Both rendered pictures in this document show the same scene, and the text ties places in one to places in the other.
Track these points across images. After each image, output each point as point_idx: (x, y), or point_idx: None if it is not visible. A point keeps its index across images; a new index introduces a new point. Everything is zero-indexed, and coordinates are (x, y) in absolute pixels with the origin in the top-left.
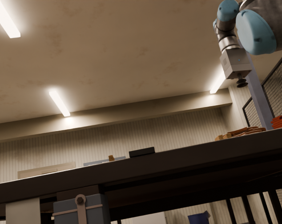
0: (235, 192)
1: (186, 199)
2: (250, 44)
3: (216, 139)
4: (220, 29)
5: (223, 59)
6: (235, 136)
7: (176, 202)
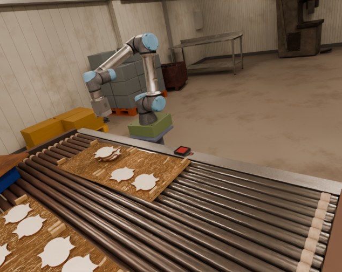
0: None
1: None
2: (161, 108)
3: (134, 150)
4: (103, 82)
5: (103, 102)
6: (115, 151)
7: None
